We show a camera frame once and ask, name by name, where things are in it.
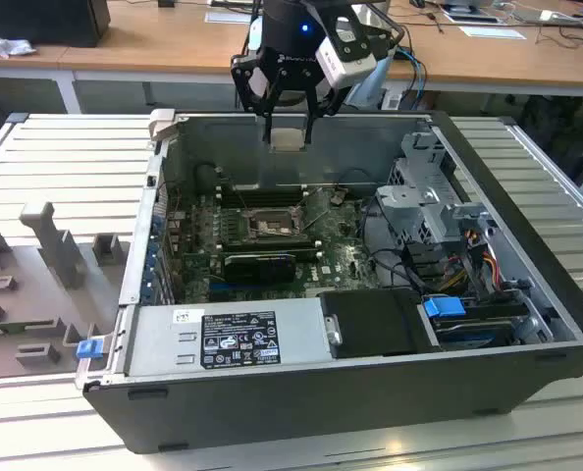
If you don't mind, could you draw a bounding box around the blue cable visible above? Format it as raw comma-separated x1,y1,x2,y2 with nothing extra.
395,45,428,108

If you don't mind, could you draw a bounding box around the long wooden desk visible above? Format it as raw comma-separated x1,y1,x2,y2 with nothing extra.
58,0,583,107

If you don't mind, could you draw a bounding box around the hard disk drive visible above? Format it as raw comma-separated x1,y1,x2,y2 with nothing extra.
431,313,519,350

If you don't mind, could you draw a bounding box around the silver square CPU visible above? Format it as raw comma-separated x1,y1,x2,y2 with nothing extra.
270,128,306,152

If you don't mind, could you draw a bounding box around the pale blue paper sheet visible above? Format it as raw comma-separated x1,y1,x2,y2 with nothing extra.
458,25,528,41

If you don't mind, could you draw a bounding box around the grey metal drive cage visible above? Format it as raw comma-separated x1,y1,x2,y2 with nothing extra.
373,130,492,247

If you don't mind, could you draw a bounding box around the small wooden desk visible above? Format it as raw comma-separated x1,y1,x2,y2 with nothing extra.
0,4,112,115

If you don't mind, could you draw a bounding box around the green motherboard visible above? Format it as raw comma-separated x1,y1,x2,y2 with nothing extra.
166,188,389,304

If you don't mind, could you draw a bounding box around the black box on desk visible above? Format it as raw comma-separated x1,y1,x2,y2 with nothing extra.
0,0,112,49

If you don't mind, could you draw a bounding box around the silver drive bay latch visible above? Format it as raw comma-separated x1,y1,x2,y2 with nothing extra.
324,313,344,347

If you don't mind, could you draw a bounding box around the yellow red wire bundle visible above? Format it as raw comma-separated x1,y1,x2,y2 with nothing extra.
436,244,500,291

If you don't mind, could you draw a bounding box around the black looped cable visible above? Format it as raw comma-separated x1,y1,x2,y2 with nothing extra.
360,195,423,291

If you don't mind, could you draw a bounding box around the pale blue teach pendant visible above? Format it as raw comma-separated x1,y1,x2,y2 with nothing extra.
344,47,397,112

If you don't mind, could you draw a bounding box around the black drive bay cover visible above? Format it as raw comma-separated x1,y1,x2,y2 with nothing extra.
317,288,443,360

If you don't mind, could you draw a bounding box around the blue disk carrier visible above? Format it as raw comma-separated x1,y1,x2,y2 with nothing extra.
422,295,465,319

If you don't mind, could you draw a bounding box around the grey parts rack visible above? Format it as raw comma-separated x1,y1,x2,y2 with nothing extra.
0,200,132,380

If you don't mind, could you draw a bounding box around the CPU socket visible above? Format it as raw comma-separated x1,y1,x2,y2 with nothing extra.
244,207,303,237

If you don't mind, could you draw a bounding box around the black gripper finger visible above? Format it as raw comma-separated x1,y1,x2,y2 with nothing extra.
303,72,346,146
230,47,280,144

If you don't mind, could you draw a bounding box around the white power adapter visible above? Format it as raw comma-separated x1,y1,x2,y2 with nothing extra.
538,9,583,26

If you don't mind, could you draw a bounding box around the grey plastic case latch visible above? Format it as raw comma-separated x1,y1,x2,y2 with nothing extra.
147,108,177,143

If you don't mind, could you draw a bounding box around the grey power supply unit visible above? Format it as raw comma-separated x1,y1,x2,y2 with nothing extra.
122,297,333,382

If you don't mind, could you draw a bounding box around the crumpled white paper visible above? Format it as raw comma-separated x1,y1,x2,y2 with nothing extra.
0,26,38,60

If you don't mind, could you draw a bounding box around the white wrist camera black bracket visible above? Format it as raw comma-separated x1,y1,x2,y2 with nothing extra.
315,5,401,90

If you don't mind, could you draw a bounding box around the black graphics card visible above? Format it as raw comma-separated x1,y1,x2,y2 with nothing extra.
222,252,296,285

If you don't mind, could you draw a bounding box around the black open PC case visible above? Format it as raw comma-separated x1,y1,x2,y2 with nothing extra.
75,108,583,455

